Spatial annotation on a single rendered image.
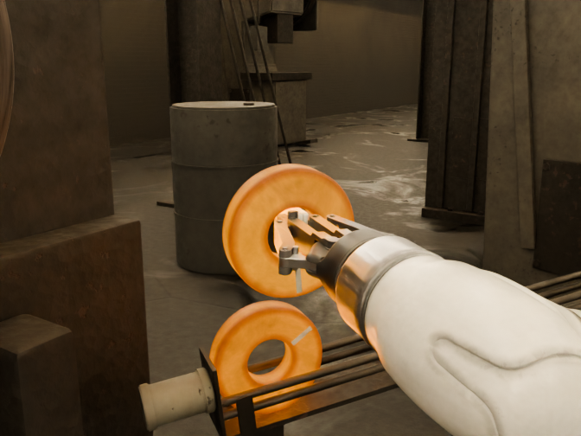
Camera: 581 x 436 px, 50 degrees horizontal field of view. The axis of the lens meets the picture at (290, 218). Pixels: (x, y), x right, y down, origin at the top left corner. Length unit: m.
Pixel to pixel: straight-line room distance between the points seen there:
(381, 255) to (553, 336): 0.16
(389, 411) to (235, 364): 1.33
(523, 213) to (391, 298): 2.56
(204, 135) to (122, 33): 5.91
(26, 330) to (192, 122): 2.50
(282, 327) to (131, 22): 8.41
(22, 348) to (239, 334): 0.26
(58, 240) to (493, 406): 0.63
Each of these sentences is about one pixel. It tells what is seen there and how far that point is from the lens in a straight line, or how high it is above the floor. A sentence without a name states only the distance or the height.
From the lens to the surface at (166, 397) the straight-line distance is 0.83.
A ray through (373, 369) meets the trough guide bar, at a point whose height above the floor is 0.68.
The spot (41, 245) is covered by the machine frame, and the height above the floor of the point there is 0.87.
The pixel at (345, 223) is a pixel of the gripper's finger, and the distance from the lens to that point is 0.66.
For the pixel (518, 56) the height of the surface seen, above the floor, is 1.12.
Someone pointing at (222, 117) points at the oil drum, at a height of 0.83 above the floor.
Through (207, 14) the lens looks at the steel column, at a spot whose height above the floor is 1.44.
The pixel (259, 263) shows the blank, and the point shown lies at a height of 0.88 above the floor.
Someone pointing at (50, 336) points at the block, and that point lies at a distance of 0.76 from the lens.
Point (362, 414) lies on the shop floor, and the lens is 2.10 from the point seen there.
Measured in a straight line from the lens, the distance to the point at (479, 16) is 4.48.
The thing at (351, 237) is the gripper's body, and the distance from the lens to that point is 0.55.
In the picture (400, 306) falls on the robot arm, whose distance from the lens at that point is 0.43.
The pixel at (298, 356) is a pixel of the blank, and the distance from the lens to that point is 0.87.
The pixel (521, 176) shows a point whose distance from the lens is 2.97.
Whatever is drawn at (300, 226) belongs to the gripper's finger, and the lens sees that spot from 0.65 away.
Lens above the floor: 1.10
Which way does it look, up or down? 14 degrees down
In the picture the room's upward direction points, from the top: straight up
